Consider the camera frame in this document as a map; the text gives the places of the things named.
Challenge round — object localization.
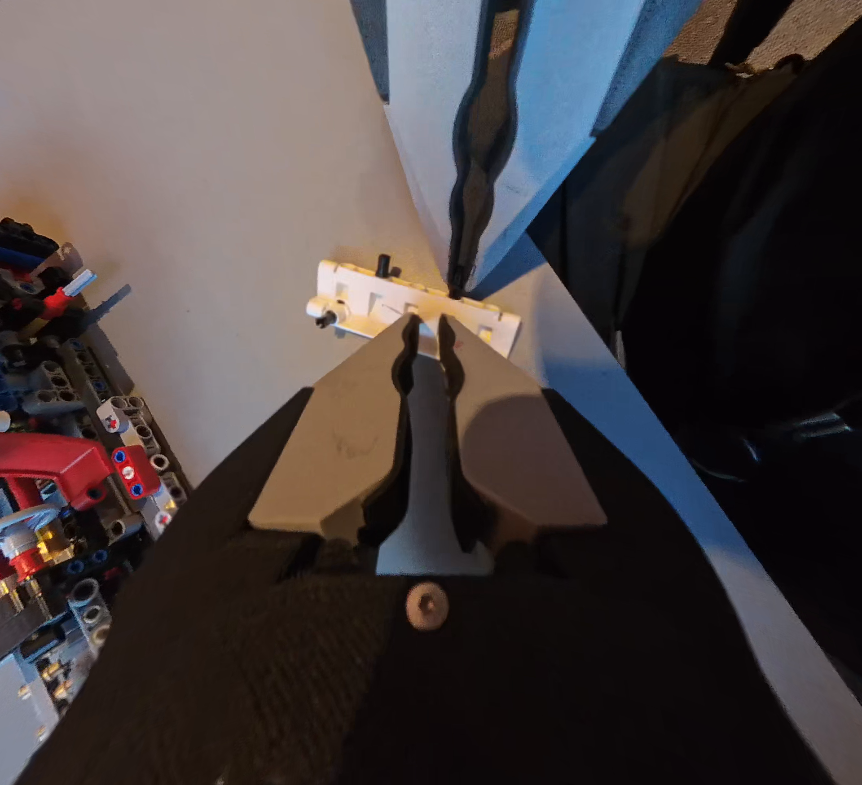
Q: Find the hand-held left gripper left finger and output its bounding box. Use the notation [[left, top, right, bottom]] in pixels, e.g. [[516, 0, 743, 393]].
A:
[[246, 312, 420, 545]]

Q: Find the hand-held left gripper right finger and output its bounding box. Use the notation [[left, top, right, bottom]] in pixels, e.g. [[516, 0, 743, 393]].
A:
[[439, 314, 608, 553]]

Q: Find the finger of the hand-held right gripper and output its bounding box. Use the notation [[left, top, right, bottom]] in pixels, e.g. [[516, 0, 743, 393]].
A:
[[383, 0, 501, 284], [463, 0, 679, 301]]

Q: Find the white toy brick panel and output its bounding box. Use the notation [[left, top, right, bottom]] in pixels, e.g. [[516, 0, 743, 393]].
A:
[[305, 259, 523, 358]]

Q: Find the light grey desk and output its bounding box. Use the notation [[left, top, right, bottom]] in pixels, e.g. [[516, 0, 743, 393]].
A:
[[0, 0, 862, 785]]

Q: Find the person's torso in dark clothing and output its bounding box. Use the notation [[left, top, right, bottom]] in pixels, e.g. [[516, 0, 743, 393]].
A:
[[528, 38, 862, 698]]

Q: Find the toy brick car model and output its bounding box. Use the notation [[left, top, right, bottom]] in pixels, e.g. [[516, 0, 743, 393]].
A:
[[0, 216, 191, 742]]

